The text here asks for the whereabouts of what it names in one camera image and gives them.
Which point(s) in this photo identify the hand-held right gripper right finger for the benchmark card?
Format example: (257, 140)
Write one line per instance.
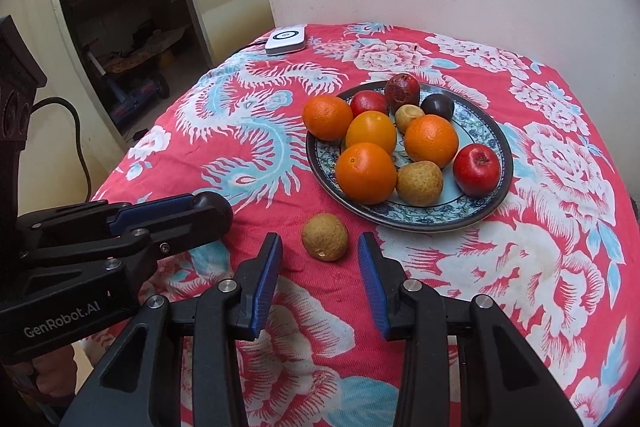
(372, 287)

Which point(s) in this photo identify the red apple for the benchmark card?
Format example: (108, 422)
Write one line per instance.
(369, 103)
(476, 169)

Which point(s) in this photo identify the tan sapodilla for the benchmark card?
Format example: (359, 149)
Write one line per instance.
(325, 236)
(420, 183)
(410, 117)

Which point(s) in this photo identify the dark red pomegranate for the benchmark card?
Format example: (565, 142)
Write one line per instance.
(402, 89)

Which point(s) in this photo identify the red floral tablecloth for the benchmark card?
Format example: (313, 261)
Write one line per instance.
(525, 257)

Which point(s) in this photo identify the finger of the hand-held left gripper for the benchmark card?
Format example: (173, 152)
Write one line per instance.
(170, 243)
(150, 213)

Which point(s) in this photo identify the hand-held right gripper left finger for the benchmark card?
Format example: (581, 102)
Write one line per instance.
(265, 287)

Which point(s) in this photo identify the dark cluttered shelf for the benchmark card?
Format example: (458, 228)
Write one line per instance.
(125, 52)

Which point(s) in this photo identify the person's left hand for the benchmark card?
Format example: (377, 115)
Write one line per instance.
(50, 377)

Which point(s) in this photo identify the blue patterned plate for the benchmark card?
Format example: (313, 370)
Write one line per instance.
(450, 214)

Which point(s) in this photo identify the white square device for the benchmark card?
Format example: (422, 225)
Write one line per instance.
(286, 38)

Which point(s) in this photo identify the orange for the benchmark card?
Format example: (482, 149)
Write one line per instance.
(327, 117)
(366, 172)
(371, 134)
(431, 141)

